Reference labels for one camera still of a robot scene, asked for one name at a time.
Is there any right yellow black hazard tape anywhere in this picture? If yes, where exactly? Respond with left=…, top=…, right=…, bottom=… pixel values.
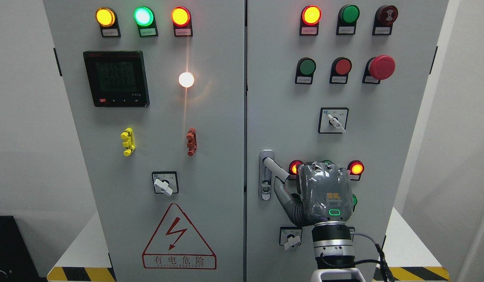
left=390, top=266, right=450, bottom=282

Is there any silver door handle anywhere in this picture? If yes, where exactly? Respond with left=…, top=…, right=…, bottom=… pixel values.
left=258, top=149, right=290, bottom=201

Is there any cabinet door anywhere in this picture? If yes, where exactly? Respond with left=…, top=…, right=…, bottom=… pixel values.
left=44, top=0, right=245, bottom=282
left=246, top=0, right=448, bottom=282

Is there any white lit indicator light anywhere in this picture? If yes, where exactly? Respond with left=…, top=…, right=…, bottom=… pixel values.
left=178, top=72, right=195, bottom=88

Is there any red lit light middle right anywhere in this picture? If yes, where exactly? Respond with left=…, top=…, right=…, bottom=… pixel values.
left=347, top=159, right=365, bottom=181

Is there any green push button upper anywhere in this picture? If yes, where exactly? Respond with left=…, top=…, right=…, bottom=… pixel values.
left=294, top=57, right=317, bottom=85

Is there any yellow terminal clip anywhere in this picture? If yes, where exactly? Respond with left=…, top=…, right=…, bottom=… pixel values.
left=120, top=127, right=136, bottom=157

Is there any green push button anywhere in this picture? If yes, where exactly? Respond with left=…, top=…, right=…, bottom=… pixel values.
left=352, top=194, right=358, bottom=212
left=294, top=57, right=317, bottom=85

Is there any dark red buzzer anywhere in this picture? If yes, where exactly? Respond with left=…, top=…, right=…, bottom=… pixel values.
left=372, top=5, right=399, bottom=36

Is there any yellow black hazard tape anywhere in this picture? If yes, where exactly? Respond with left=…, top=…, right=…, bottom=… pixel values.
left=47, top=266, right=116, bottom=282
left=390, top=266, right=450, bottom=282

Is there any right cabinet door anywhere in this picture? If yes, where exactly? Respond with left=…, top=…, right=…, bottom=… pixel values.
left=246, top=0, right=448, bottom=282

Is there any green light top right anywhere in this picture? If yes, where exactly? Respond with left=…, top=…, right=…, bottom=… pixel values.
left=336, top=5, right=360, bottom=35

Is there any lower white selector switch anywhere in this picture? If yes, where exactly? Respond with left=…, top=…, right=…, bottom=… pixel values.
left=279, top=226, right=303, bottom=251

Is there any green lit indicator light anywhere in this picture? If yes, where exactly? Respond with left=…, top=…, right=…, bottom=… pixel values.
left=134, top=6, right=159, bottom=37

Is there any black box lower left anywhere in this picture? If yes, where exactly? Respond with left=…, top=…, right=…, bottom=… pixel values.
left=0, top=216, right=39, bottom=282

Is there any grey robotic right hand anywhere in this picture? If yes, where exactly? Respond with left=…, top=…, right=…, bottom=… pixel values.
left=274, top=162, right=353, bottom=227

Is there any red lit light top right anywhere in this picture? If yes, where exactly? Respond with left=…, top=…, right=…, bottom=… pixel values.
left=299, top=5, right=322, bottom=36

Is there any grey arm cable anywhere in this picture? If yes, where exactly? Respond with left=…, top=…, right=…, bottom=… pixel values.
left=320, top=233, right=395, bottom=282

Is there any red electric hazard sign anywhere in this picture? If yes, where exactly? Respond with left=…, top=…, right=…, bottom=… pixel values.
left=142, top=203, right=217, bottom=270

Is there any red push button upper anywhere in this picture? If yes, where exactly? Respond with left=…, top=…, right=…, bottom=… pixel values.
left=329, top=57, right=352, bottom=84

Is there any black digital power meter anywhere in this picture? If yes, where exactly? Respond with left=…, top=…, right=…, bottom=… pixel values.
left=83, top=51, right=149, bottom=107

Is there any red lit indicator light left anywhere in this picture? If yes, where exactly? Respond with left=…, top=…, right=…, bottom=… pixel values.
left=171, top=6, right=193, bottom=37

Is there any upper right selector switch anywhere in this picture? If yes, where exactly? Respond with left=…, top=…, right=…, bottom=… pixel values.
left=318, top=107, right=349, bottom=134

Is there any green push button lower right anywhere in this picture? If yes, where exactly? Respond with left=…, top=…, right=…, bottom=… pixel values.
left=352, top=194, right=358, bottom=212

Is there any left yellow black hazard tape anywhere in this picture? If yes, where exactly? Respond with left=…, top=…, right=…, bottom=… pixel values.
left=47, top=266, right=116, bottom=282

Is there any left door selector switch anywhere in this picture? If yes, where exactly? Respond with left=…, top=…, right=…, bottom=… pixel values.
left=152, top=171, right=179, bottom=197

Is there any red terminal clip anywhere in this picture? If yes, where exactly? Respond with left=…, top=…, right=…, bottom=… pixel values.
left=186, top=127, right=197, bottom=156

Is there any red emergency stop button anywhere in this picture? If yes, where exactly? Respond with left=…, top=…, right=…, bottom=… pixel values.
left=362, top=54, right=396, bottom=85

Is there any red lit light middle left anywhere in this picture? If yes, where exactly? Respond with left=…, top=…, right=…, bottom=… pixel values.
left=288, top=159, right=304, bottom=180

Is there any left cabinet door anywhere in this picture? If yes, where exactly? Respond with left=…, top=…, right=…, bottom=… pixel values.
left=44, top=0, right=245, bottom=282

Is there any yellow indicator light top left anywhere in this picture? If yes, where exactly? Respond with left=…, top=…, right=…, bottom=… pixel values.
left=95, top=7, right=121, bottom=38

